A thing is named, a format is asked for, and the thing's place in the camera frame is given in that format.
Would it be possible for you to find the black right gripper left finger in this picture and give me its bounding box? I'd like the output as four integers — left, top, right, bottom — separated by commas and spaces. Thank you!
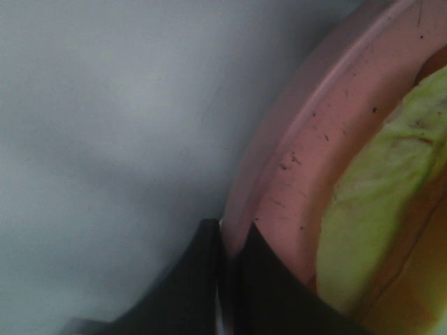
68, 219, 221, 335

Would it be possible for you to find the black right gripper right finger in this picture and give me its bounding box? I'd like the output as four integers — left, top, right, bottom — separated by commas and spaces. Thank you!
223, 225, 367, 335

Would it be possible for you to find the sandwich with lettuce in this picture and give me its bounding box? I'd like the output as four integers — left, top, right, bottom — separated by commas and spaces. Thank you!
316, 49, 446, 334

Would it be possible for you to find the pink round plate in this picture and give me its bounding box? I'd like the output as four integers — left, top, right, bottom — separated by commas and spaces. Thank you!
221, 1, 446, 282

